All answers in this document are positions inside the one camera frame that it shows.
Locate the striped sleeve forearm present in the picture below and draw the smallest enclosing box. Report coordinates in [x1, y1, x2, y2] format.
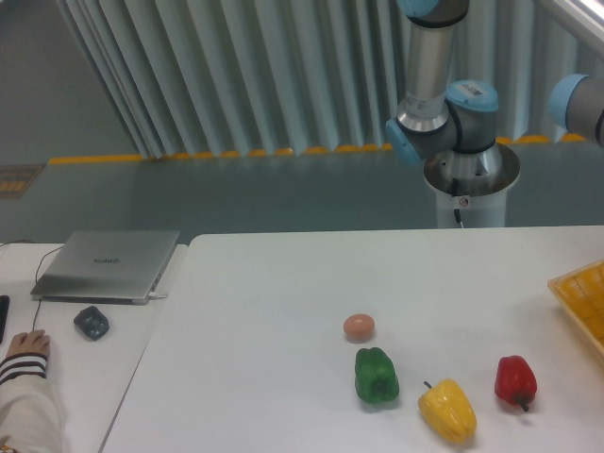
[1, 353, 63, 452]

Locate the yellow plastic basket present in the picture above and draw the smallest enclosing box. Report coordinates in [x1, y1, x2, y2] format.
[547, 260, 603, 361]

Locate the green bell pepper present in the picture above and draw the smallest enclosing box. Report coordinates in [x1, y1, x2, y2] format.
[354, 347, 400, 405]

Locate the white usb plug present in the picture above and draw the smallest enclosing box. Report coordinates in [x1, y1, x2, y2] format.
[148, 293, 168, 300]

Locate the silver laptop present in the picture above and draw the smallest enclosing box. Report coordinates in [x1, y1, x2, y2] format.
[30, 230, 179, 305]

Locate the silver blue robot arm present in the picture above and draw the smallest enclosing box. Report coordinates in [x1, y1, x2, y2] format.
[385, 1, 603, 185]

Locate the black phone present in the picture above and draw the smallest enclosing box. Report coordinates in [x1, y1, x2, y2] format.
[0, 294, 10, 344]

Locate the black cable on pedestal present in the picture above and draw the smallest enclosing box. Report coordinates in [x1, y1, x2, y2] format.
[450, 176, 466, 229]

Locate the brown egg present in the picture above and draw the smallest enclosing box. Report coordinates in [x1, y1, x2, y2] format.
[343, 313, 376, 342]

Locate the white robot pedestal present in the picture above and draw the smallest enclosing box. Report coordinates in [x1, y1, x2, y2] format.
[424, 143, 520, 228]

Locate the yellow bell pepper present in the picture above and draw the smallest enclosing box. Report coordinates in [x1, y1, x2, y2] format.
[418, 378, 478, 445]

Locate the person's hand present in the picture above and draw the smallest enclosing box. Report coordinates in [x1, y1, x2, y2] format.
[6, 329, 50, 360]

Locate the red bell pepper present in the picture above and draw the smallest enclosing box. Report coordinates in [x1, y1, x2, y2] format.
[495, 355, 538, 412]

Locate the black mouse cable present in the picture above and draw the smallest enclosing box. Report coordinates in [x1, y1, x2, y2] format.
[0, 240, 71, 334]

